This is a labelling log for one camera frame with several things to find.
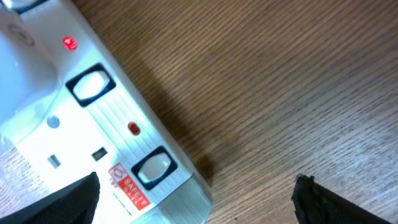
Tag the white USB charger plug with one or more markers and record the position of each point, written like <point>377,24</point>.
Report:
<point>28,76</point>

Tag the white power strip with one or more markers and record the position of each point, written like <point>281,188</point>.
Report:
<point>98,122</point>

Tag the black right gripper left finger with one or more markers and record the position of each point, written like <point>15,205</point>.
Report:
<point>73,204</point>

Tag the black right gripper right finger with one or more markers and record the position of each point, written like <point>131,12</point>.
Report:
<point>315,204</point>

